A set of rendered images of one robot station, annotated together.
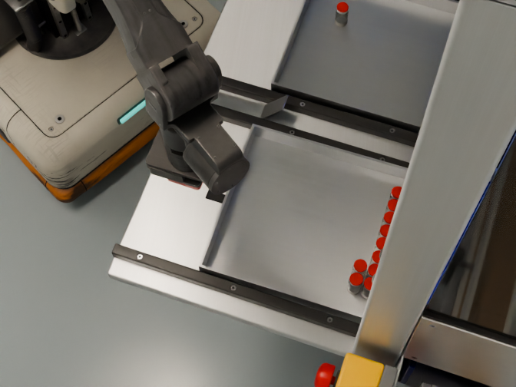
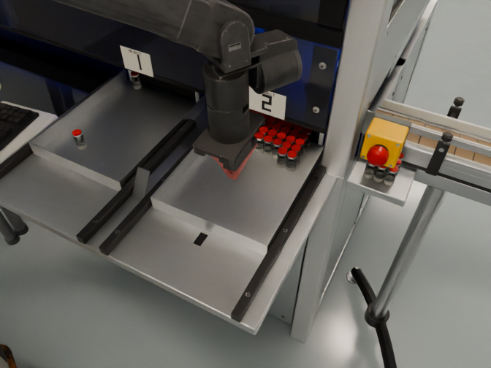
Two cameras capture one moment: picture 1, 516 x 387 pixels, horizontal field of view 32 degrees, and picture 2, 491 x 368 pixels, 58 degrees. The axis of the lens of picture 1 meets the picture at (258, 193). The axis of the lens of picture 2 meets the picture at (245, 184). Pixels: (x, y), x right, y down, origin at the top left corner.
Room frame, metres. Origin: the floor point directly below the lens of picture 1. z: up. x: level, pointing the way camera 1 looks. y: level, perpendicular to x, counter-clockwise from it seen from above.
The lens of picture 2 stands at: (0.46, 0.56, 1.58)
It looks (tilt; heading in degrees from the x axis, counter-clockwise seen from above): 47 degrees down; 276
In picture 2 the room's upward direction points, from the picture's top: straight up
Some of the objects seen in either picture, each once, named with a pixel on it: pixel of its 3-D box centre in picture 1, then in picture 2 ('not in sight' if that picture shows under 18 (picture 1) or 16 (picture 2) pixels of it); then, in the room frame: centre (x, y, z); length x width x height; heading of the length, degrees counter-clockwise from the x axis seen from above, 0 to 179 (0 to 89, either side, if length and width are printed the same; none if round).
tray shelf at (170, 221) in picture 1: (319, 133); (166, 173); (0.71, -0.11, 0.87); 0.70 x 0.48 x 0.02; 158
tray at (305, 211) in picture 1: (329, 227); (246, 170); (0.53, -0.11, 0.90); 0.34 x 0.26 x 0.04; 69
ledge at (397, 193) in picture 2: not in sight; (383, 173); (0.22, -0.16, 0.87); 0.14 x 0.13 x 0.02; 68
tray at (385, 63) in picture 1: (389, 54); (123, 123); (0.84, -0.24, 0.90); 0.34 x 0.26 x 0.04; 68
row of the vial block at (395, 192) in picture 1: (383, 242); (263, 144); (0.50, -0.19, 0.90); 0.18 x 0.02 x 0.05; 159
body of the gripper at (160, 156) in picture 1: (187, 146); (229, 120); (0.53, 0.09, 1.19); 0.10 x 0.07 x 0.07; 69
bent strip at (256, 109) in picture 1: (245, 99); (126, 201); (0.76, 0.01, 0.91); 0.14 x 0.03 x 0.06; 69
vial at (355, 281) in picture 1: (355, 283); (291, 161); (0.43, -0.14, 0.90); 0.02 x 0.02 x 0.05
